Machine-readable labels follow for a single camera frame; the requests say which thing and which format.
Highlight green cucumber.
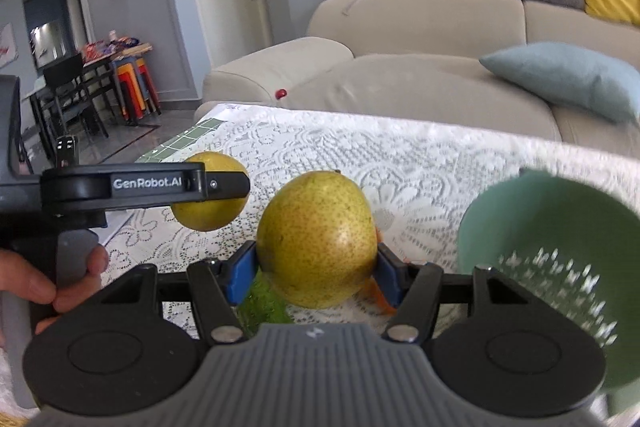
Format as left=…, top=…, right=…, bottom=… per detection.
left=235, top=271, right=293, bottom=337

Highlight green colander bowl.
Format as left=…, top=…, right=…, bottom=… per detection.
left=457, top=169, right=639, bottom=415

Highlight white lace tablecloth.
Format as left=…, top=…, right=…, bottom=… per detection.
left=103, top=104, right=639, bottom=283

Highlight stacked colourful stools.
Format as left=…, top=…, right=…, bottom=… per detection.
left=113, top=56, right=162, bottom=124

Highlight beige sofa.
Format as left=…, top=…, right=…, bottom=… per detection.
left=201, top=0, right=639, bottom=158

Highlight light blue pillow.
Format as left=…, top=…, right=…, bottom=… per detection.
left=480, top=41, right=639, bottom=124

